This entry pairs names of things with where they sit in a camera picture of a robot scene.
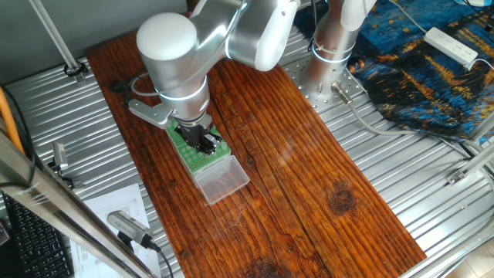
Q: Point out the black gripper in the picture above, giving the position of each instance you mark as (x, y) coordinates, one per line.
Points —
(192, 133)

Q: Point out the clear box with green rack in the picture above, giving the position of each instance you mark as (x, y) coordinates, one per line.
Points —
(171, 133)
(222, 183)

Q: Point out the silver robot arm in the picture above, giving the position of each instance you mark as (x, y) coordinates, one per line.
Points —
(173, 58)

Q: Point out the clear large pipette tip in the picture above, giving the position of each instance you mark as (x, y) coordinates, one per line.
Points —
(225, 147)

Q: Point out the printed white paper sheet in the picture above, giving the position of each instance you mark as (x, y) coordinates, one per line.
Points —
(116, 201)

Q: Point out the brown wooden board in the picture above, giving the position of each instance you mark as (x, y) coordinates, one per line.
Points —
(308, 154)

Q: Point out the orange tube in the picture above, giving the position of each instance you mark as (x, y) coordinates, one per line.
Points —
(10, 119)

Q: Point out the black keyboard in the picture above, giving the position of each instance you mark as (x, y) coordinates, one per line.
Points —
(34, 247)

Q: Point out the blue starry painted cloth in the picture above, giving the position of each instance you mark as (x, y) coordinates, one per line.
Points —
(405, 77)

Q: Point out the white power strip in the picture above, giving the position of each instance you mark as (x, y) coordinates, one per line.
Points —
(449, 47)

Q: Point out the aluminium profile bar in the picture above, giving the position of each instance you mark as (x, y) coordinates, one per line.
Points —
(484, 129)

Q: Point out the pale blue plastic object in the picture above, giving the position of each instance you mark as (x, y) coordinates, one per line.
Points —
(474, 2)

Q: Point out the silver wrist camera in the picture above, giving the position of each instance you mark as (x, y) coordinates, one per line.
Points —
(148, 112)

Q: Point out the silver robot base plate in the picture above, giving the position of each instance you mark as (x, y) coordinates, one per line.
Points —
(324, 103)

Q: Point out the small metal bracket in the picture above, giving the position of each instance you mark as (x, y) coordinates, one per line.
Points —
(77, 184)

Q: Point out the silver camera on stand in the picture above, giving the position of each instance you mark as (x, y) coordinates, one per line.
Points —
(60, 156)

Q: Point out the aluminium frame beam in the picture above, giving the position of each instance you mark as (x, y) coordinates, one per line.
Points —
(58, 208)

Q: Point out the aluminium post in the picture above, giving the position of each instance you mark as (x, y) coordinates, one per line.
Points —
(54, 34)

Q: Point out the aluminium profile with bracket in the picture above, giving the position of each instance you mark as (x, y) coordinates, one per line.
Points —
(474, 164)

